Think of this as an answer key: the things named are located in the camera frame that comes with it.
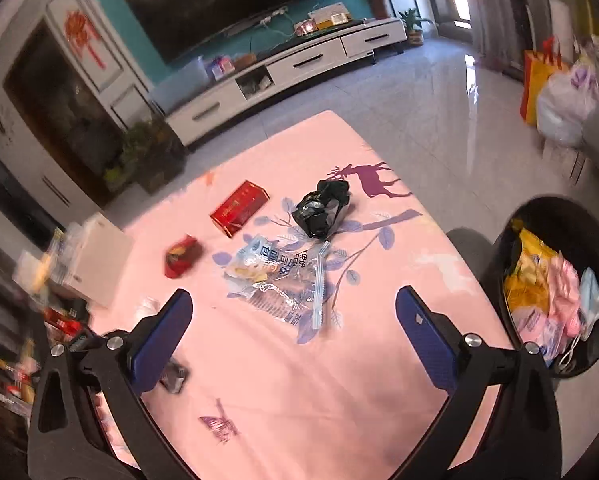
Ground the black television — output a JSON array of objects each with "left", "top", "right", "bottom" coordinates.
[{"left": 118, "top": 0, "right": 355, "bottom": 65}]

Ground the yellow potato chip bag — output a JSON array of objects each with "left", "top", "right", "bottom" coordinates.
[{"left": 504, "top": 227, "right": 560, "bottom": 311}]

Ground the yellow and red shopping bag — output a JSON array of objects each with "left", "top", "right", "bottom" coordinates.
[{"left": 521, "top": 37, "right": 573, "bottom": 126}]

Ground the red foil packet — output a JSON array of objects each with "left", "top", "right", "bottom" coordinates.
[{"left": 164, "top": 235, "right": 203, "bottom": 279}]

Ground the white printed plastic bag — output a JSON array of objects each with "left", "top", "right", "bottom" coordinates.
[{"left": 536, "top": 60, "right": 599, "bottom": 148}]

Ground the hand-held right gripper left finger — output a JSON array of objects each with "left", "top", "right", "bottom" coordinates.
[{"left": 27, "top": 288, "right": 195, "bottom": 480}]

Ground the small potted plant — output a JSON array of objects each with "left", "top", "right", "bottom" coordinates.
[{"left": 398, "top": 8, "right": 433, "bottom": 47}]

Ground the red cardboard box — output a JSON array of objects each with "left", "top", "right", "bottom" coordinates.
[{"left": 210, "top": 180, "right": 270, "bottom": 237}]

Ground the grey curtain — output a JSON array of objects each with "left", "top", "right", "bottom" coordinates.
[{"left": 472, "top": 0, "right": 535, "bottom": 81}]

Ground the clear blue-print plastic bag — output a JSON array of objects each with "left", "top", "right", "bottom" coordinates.
[{"left": 223, "top": 235, "right": 333, "bottom": 331}]

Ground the yellow box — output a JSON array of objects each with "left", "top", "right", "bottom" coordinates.
[{"left": 312, "top": 5, "right": 351, "bottom": 28}]

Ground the black plastic bag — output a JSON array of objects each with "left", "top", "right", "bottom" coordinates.
[{"left": 291, "top": 178, "right": 351, "bottom": 238}]

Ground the white display cabinet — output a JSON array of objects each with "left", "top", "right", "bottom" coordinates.
[{"left": 2, "top": 0, "right": 153, "bottom": 208}]

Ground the red knot decoration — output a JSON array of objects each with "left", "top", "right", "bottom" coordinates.
[{"left": 64, "top": 9, "right": 106, "bottom": 68}]

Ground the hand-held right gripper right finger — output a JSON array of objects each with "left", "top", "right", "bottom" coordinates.
[{"left": 394, "top": 285, "right": 563, "bottom": 480}]

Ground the pink plastic bag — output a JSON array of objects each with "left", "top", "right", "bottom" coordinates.
[{"left": 549, "top": 255, "right": 580, "bottom": 336}]

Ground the pink printed tablecloth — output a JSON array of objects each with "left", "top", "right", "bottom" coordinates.
[{"left": 87, "top": 110, "right": 517, "bottom": 480}]

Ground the small foil candy wrapper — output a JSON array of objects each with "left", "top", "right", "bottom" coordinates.
[{"left": 158, "top": 364, "right": 189, "bottom": 394}]

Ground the black trash bin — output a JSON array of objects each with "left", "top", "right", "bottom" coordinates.
[{"left": 479, "top": 195, "right": 599, "bottom": 378}]

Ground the white television cabinet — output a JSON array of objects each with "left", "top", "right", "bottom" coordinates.
[{"left": 164, "top": 17, "right": 407, "bottom": 148}]

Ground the planted fish tank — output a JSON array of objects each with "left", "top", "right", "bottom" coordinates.
[{"left": 104, "top": 117, "right": 188, "bottom": 196}]

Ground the white wooden box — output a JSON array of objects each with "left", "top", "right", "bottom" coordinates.
[{"left": 62, "top": 212, "right": 135, "bottom": 308}]

